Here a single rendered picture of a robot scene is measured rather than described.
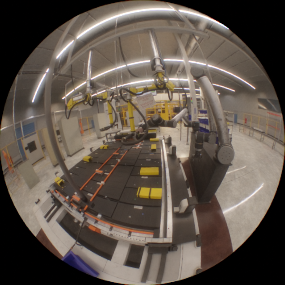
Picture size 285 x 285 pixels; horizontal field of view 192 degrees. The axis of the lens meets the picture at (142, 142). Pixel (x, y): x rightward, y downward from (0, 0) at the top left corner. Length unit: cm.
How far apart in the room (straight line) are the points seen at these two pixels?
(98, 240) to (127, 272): 33
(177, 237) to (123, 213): 37
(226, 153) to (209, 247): 139
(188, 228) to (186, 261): 26
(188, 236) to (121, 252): 42
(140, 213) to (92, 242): 52
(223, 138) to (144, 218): 91
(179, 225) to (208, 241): 111
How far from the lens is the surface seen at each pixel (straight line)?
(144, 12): 957
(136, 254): 75
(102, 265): 77
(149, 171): 74
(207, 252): 171
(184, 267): 72
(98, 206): 64
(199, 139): 104
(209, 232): 173
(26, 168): 455
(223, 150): 92
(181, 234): 66
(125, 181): 73
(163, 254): 66
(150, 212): 55
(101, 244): 83
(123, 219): 55
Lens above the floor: 151
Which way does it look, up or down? 19 degrees down
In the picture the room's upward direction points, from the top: 6 degrees counter-clockwise
